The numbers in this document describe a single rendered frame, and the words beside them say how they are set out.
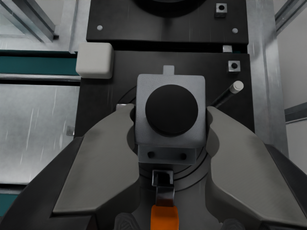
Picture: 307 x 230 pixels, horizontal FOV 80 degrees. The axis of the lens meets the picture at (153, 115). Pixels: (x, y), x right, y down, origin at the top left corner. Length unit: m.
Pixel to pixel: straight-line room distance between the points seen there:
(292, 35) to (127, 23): 0.35
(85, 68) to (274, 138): 0.27
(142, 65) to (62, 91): 0.15
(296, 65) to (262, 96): 0.19
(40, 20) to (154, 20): 0.16
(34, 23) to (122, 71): 0.13
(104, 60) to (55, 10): 0.28
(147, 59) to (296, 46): 0.33
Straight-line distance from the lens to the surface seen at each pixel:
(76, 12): 0.37
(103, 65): 0.26
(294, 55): 0.49
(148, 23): 0.31
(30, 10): 0.31
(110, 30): 0.31
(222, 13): 0.32
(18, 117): 0.38
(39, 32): 0.33
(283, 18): 0.40
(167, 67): 0.17
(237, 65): 0.28
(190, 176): 0.23
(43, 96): 0.37
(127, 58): 0.28
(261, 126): 0.29
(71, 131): 0.27
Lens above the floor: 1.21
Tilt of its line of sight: 78 degrees down
